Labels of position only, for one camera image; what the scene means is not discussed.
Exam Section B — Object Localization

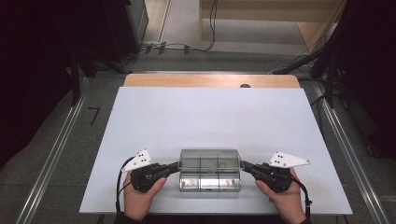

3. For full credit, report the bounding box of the person's left hand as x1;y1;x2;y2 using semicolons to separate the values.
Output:
123;172;168;222

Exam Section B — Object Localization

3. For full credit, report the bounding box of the black floor cable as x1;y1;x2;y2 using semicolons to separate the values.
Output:
309;92;328;138

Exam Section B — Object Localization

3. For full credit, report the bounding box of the dark cabinet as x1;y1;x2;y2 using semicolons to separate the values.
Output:
102;0;149;62

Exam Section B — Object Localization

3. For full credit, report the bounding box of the clear plastic compartment box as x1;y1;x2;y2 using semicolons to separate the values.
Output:
177;148;245;193

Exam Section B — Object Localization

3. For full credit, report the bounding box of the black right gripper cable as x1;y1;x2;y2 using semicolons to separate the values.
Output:
290;175;313;219

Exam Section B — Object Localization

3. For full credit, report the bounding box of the black hanging cable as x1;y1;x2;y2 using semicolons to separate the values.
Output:
204;0;219;52

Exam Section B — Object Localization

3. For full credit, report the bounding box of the white board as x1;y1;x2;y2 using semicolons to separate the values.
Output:
78;86;354;216

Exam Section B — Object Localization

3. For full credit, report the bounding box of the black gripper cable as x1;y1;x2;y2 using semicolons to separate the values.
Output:
115;156;136;215
290;175;313;219

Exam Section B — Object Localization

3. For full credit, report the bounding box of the person's right hand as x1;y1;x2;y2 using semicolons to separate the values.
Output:
255;167;308;224

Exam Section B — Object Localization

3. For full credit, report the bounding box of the black metal stand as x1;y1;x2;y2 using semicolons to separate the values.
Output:
270;46;344;109
66;46;125;107

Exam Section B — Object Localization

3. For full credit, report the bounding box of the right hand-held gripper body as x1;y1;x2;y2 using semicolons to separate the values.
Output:
251;150;312;194

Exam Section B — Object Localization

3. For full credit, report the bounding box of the power strip with plugs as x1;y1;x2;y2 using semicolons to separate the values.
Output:
141;41;191;56

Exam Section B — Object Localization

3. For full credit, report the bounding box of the light wooden furniture frame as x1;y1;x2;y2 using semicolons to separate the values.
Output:
198;0;347;49

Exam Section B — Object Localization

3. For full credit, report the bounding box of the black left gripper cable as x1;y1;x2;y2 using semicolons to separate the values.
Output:
115;156;136;215

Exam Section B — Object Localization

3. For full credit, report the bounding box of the metal floor rail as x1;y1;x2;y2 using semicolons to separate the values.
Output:
15;77;92;224
311;81;390;224

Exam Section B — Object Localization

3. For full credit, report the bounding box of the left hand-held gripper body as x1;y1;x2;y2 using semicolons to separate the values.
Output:
121;148;167;193

